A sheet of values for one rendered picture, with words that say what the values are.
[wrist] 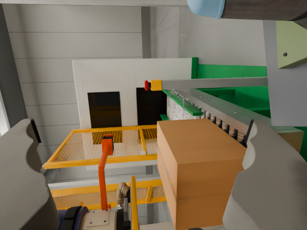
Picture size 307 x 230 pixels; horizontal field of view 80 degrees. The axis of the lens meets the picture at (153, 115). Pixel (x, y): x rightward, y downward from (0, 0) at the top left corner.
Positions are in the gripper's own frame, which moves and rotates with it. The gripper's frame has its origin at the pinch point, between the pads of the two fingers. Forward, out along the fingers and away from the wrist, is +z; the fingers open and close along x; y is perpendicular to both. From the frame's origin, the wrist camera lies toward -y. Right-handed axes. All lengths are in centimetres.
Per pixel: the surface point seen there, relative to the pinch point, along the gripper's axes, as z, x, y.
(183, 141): 73, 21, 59
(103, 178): 39, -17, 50
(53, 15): 915, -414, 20
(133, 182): 45, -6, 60
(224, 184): 50, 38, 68
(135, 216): 27, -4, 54
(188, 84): 108, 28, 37
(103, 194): 37, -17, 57
